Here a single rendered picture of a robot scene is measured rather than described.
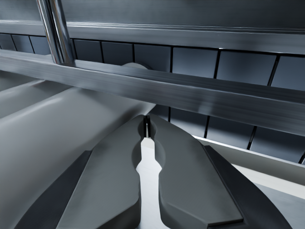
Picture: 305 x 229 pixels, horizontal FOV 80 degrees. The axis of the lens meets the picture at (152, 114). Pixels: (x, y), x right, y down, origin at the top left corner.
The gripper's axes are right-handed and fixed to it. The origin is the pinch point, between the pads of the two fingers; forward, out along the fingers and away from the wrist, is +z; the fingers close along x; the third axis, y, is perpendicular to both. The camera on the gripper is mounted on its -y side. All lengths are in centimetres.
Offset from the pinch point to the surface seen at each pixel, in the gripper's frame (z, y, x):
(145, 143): 2.4, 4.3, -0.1
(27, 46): 14.9, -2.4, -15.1
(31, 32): 14.5, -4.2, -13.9
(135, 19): 12.5, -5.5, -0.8
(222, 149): 0.4, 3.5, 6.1
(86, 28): 9.9, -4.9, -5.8
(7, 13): 24.9, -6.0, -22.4
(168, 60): 5.1, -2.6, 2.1
